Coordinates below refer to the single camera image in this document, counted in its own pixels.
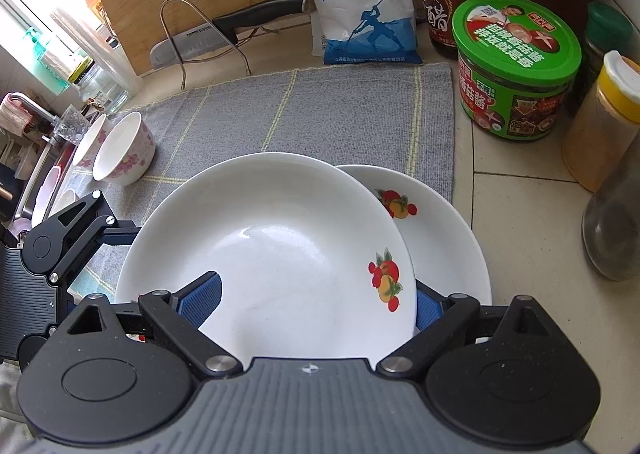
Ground santoku knife black handle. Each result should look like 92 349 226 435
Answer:
149 0 315 71

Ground white bowl pink flowers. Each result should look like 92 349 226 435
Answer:
71 113 108 170
92 111 157 186

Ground grey and teal checked towel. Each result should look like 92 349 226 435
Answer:
65 62 455 305

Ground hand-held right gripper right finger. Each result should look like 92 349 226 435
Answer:
376 281 561 376

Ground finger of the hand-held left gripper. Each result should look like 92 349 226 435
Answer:
47 190 142 286

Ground green-lid spice jar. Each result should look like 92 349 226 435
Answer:
565 1 635 120

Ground window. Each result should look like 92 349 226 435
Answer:
0 0 88 80

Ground glass jar yellow-green lid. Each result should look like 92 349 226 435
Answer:
67 56 132 116

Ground green sauce jar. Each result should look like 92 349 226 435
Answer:
451 0 583 141

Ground pink cloth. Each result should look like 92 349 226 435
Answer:
0 95 31 135

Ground white and blue salt bag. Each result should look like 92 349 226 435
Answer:
297 0 426 66

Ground white plate fruit print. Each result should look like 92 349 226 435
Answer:
115 152 418 369
334 164 492 335

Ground clear glass mug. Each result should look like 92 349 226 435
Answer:
52 106 96 145

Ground metal faucet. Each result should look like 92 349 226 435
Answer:
2 91 58 140

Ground steel sink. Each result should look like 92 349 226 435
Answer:
0 134 76 235

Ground green dish soap bottle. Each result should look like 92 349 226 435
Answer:
22 26 71 96

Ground glass bottle red cap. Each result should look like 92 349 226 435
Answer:
581 126 640 282

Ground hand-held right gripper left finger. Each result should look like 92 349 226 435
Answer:
67 271 246 379

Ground yellow-cap spice jar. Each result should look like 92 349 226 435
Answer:
561 50 640 193

